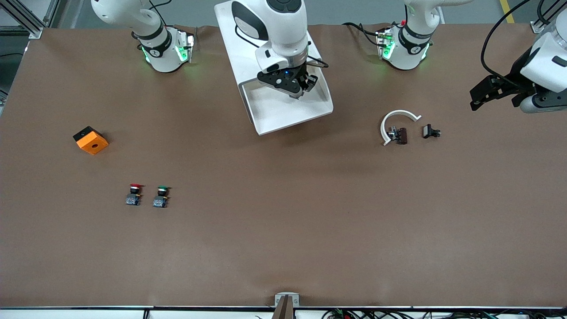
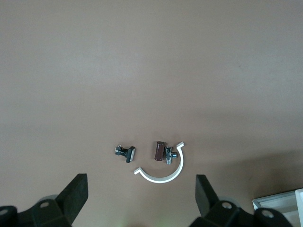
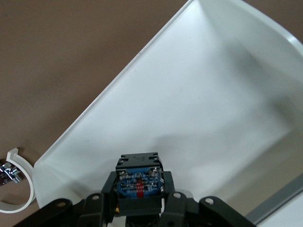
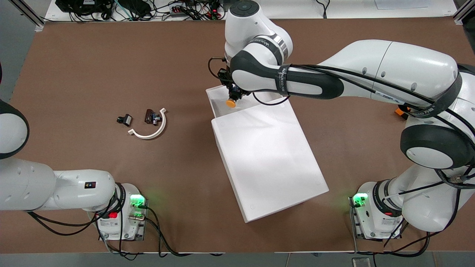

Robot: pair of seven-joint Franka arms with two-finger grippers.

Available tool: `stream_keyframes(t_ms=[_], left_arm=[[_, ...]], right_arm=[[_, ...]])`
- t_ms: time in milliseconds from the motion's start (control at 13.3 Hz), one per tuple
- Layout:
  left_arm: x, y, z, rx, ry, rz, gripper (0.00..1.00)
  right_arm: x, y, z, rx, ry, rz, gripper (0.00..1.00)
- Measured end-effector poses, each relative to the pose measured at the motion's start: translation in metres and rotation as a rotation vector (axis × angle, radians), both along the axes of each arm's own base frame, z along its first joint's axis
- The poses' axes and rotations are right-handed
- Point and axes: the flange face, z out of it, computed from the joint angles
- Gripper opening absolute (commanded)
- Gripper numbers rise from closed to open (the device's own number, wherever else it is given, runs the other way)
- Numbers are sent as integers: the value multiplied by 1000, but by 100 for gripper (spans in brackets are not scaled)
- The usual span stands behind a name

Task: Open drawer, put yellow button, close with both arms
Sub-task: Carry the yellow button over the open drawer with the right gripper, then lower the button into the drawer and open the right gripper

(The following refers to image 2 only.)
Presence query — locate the white curved clamp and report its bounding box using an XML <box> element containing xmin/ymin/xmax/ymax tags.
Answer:
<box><xmin>133</xmin><ymin>141</ymin><xmax>186</xmax><ymax>184</ymax></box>

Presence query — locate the brown cylinder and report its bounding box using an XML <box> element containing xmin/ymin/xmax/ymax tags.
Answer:
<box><xmin>153</xmin><ymin>140</ymin><xmax>167</xmax><ymax>163</ymax></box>

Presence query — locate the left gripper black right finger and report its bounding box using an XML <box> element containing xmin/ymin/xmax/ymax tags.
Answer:
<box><xmin>191</xmin><ymin>174</ymin><xmax>303</xmax><ymax>227</ymax></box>

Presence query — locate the black square push button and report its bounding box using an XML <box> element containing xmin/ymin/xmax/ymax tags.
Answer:
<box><xmin>114</xmin><ymin>144</ymin><xmax>137</xmax><ymax>164</ymax></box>

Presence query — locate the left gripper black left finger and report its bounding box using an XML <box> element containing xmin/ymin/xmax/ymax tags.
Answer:
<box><xmin>0</xmin><ymin>173</ymin><xmax>89</xmax><ymax>227</ymax></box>

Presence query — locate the chrome metal fitting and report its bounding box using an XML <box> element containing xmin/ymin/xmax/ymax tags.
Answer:
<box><xmin>163</xmin><ymin>145</ymin><xmax>178</xmax><ymax>165</ymax></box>

